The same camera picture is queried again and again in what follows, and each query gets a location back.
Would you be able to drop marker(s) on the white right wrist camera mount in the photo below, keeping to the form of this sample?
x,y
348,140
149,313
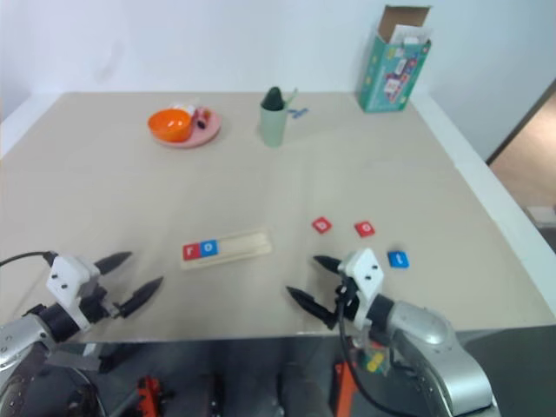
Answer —
x,y
365,273

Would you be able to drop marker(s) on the light green stick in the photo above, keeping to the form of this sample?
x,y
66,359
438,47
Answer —
x,y
290,97

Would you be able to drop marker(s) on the white cards in box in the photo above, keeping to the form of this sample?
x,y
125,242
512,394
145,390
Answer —
x,y
410,35

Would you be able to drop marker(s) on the clear bag of coloured pieces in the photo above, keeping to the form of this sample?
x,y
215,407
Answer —
x,y
373,358

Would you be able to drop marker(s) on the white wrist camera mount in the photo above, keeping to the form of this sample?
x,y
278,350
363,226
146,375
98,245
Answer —
x,y
65,278
365,273

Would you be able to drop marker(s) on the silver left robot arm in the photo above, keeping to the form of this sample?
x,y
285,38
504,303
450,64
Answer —
x,y
17,336

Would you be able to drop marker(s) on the small red toy item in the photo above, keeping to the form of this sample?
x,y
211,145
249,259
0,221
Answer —
x,y
202,117

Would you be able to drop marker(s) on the teal cardboard game box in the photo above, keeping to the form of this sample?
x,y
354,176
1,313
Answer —
x,y
386,74

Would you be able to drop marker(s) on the wooden letter tray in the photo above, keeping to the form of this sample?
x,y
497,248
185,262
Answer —
x,y
245,245

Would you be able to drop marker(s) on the blue letter tile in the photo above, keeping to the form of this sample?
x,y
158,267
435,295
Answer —
x,y
399,259

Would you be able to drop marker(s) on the pale green cup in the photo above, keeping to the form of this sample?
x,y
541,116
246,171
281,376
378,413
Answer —
x,y
273,126

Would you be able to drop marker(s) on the pink round plate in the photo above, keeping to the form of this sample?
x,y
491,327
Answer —
x,y
208,130

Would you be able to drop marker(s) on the small blue plastic piece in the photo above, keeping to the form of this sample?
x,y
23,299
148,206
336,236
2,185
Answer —
x,y
297,112

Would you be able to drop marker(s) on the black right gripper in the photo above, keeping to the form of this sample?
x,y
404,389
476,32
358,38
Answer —
x,y
347,304

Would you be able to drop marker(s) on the blue plastic ring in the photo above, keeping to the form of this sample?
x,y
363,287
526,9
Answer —
x,y
209,248

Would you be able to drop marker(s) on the orange plastic bowl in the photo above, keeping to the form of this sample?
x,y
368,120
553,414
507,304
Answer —
x,y
170,125

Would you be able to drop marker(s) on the orange and black tool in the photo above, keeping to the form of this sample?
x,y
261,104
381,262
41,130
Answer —
x,y
150,395

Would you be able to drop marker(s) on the dark green avocado toy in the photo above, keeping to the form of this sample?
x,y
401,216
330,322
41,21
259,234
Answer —
x,y
273,98

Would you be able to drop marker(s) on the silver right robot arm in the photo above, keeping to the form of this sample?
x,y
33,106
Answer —
x,y
434,347

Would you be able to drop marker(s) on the red letter tile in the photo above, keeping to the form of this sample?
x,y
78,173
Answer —
x,y
322,225
364,229

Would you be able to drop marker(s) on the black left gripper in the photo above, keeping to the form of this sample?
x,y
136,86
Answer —
x,y
94,304

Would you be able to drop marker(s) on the white packet on plate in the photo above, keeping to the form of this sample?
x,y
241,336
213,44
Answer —
x,y
182,106

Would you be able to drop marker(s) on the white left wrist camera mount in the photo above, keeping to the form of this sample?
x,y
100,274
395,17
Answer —
x,y
65,278

